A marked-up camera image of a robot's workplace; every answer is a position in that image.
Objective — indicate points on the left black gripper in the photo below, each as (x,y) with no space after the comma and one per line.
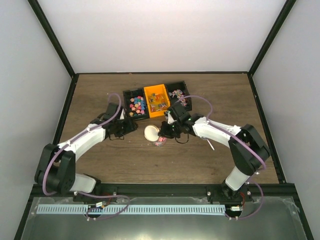
(130,127)

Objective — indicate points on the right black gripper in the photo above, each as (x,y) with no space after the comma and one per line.
(164,132)

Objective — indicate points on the metal scoop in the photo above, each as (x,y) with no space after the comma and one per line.
(208,141)

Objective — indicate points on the black bin with star candies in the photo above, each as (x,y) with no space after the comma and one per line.
(136,104)

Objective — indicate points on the clear plastic jar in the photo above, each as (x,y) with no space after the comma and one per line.
(160,141)

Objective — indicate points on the round white jar lid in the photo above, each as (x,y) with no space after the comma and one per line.
(151,133)

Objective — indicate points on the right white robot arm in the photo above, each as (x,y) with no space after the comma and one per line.
(248,150)

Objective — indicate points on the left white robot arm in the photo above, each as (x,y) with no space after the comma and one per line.
(56,171)

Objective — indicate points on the black bin with swirl lollipops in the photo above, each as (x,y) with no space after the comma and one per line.
(177,91)

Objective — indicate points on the yellow bin with lollipops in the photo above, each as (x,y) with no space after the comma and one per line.
(157,100)

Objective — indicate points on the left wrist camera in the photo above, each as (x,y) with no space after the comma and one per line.
(123,114)

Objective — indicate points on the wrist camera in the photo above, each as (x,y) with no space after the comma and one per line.
(169,118)
(123,114)

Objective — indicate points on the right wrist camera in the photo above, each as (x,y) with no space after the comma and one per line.
(169,118)

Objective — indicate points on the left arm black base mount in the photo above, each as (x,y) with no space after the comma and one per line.
(100,189)

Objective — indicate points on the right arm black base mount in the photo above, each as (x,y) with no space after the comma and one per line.
(225,195)

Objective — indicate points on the light blue slotted cable duct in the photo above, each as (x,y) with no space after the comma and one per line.
(134,209)

